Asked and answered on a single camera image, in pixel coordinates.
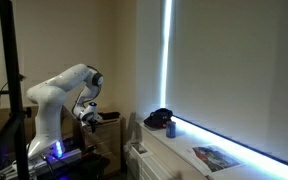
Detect magazine on sill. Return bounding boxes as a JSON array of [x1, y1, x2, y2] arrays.
[[187, 144, 242, 174]]

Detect black plastic tray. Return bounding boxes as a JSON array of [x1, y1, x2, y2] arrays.
[[99, 112, 120, 120]]

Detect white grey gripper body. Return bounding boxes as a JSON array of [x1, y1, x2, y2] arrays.
[[80, 102, 102, 126]]

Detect light wooden drawer cabinet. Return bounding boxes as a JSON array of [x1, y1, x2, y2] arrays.
[[61, 107, 121, 177]]

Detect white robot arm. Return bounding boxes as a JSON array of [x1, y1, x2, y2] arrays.
[[27, 64, 104, 161]]

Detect navy Cal cap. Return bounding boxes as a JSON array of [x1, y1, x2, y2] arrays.
[[144, 108, 173, 129]]

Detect black camera stand pole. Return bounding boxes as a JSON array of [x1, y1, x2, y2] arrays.
[[0, 0, 30, 180]]

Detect photo card on radiator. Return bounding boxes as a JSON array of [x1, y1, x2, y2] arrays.
[[132, 142, 147, 154]]

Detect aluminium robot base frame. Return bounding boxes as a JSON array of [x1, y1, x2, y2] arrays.
[[0, 138, 85, 179]]

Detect white radiator cover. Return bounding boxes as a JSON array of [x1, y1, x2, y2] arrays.
[[126, 122, 207, 180]]

